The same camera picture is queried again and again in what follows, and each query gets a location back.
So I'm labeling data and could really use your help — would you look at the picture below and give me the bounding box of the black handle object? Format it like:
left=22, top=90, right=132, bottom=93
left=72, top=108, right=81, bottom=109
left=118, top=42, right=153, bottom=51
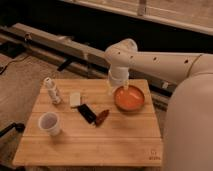
left=0, top=122, right=25, bottom=137

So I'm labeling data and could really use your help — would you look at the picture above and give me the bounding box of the long metal rail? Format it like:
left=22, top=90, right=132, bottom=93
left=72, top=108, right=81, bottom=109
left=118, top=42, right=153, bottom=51
left=0, top=22, right=174, bottom=111

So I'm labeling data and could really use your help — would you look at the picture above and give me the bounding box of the black rectangular bar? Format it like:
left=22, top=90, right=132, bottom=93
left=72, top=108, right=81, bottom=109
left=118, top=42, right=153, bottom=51
left=77, top=104, right=96, bottom=123

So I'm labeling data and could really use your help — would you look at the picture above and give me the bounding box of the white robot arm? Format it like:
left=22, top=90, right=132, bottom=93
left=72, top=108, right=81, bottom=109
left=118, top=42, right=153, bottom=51
left=105, top=39, right=213, bottom=171

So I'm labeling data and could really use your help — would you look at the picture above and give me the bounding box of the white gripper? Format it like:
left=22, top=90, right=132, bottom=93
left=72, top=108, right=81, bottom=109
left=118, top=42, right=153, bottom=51
left=107, top=65, right=129, bottom=95

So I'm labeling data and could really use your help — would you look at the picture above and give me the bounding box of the orange bowl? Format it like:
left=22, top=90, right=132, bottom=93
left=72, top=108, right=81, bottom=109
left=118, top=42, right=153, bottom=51
left=114, top=85, right=145, bottom=111

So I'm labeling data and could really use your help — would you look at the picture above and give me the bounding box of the wooden table board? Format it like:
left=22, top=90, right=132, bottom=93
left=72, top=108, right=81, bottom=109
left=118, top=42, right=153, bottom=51
left=13, top=79, right=162, bottom=167

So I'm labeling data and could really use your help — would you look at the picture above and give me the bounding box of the white square block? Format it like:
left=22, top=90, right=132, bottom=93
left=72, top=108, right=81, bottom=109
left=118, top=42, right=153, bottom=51
left=70, top=92, right=81, bottom=108

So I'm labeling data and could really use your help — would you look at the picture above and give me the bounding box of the brown oblong snack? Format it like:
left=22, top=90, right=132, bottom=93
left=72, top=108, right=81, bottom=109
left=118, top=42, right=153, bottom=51
left=95, top=110, right=109, bottom=126

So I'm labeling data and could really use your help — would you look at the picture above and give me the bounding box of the black cable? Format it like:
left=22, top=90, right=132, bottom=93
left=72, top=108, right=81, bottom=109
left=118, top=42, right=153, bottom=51
left=0, top=53, right=31, bottom=76

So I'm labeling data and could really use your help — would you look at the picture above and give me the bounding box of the white plastic cup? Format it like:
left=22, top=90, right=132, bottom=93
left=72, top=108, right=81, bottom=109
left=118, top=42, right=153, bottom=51
left=38, top=112, right=61, bottom=136

